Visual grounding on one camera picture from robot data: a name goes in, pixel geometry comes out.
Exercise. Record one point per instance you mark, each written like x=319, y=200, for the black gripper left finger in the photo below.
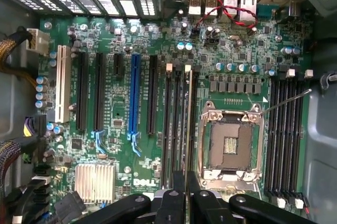
x=168, y=208

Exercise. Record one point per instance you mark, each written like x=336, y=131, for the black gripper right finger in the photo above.
x=208, y=208

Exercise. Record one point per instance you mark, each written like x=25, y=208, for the RAM slot white latches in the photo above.
x=187, y=68
x=281, y=129
x=298, y=129
x=167, y=129

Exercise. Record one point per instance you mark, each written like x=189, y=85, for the RAM slot black latches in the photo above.
x=272, y=129
x=177, y=116
x=195, y=102
x=289, y=129

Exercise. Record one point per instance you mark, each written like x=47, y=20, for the metal CPU socket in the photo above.
x=231, y=145

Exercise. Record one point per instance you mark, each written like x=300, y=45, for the silver finned heatsink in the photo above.
x=94, y=183

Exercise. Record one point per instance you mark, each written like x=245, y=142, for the long black expansion slot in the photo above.
x=82, y=89
x=99, y=89
x=152, y=95

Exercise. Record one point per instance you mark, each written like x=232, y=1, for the blue expansion slot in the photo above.
x=134, y=89

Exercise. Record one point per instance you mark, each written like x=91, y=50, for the thin metal locking lever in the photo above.
x=289, y=100

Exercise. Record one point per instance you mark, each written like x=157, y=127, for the grey metal PC case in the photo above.
x=321, y=129

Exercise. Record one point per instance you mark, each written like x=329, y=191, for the silver blue capacitor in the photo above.
x=253, y=68
x=40, y=79
x=218, y=66
x=40, y=104
x=188, y=46
x=180, y=46
x=40, y=96
x=40, y=88
x=229, y=67
x=241, y=67

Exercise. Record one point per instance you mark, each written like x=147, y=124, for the short black expansion slot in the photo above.
x=118, y=64

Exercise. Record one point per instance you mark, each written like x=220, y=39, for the green Dell motherboard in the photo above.
x=237, y=50

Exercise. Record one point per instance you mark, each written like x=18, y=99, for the white PCI expansion slot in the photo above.
x=63, y=84

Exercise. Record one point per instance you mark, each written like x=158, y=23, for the silver USB port block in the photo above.
x=210, y=8
x=231, y=6
x=194, y=8

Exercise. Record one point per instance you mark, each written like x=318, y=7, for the silver Ethernet port block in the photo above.
x=248, y=8

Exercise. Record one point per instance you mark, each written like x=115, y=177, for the blue serial port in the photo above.
x=264, y=11

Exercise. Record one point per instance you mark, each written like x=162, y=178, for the white power connector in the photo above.
x=38, y=40

